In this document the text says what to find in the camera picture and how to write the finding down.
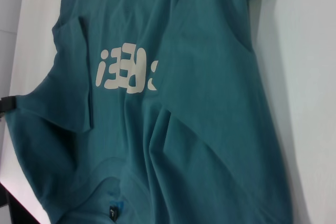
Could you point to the blue t-shirt with pink print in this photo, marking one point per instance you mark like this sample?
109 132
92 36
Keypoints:
183 129

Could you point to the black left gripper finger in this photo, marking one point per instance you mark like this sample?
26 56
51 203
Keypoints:
8 104

